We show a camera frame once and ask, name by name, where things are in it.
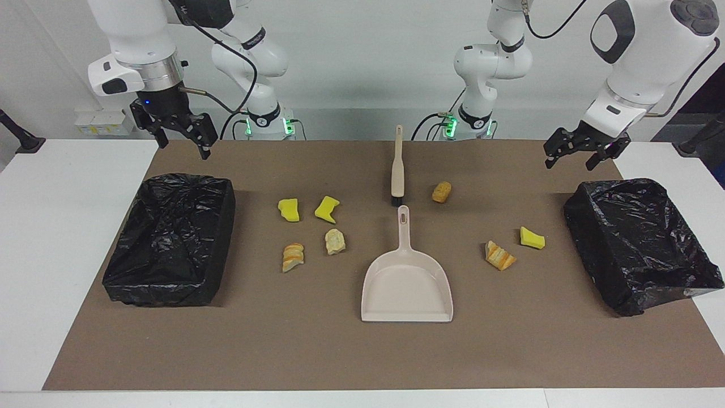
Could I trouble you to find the notched yellow sponge piece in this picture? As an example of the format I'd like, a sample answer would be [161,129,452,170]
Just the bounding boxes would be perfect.
[314,195,341,224]

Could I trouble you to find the white wall socket box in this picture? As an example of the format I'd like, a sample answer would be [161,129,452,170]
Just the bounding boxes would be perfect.
[74,108,135,137]

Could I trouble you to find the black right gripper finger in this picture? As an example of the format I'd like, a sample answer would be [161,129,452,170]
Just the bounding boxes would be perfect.
[130,100,169,150]
[181,112,219,161]

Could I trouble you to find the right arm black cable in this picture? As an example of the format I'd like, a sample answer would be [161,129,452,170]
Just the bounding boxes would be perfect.
[168,0,259,117]

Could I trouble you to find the striped croissant piece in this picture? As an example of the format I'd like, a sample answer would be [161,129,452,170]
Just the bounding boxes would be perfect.
[282,243,305,274]
[485,240,517,271]

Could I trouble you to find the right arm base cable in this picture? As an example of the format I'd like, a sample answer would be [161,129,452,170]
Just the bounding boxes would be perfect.
[220,110,250,141]

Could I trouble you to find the beige hand brush black bristles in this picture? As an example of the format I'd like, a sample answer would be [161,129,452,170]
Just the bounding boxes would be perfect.
[391,125,406,206]

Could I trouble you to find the dark partition panel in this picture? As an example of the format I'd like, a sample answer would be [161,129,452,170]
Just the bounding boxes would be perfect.
[651,74,725,190]

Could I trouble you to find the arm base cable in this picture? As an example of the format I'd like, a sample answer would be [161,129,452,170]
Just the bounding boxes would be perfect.
[220,110,250,141]
[411,112,454,141]

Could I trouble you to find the beige plastic dustpan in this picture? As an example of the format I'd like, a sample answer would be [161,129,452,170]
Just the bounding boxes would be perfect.
[361,205,454,324]

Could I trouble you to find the bin lined with black bag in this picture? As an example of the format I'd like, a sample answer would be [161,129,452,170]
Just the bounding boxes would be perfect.
[102,173,237,308]
[562,178,724,317]

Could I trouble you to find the left arm base cable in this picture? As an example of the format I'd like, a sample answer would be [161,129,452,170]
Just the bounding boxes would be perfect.
[411,112,454,141]

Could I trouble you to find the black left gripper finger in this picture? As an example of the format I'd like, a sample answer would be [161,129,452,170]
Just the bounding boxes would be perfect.
[543,128,581,170]
[585,136,632,172]

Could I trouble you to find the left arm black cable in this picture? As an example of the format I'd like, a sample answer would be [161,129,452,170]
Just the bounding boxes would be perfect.
[522,0,721,118]

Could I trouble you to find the brown table mat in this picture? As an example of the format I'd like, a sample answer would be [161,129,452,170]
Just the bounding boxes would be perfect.
[42,140,725,392]

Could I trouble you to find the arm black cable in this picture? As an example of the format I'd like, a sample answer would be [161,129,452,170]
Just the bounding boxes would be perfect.
[522,0,721,118]
[168,0,259,117]

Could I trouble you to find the pale bread chunk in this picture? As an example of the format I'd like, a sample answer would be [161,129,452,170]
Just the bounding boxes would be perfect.
[325,228,347,256]

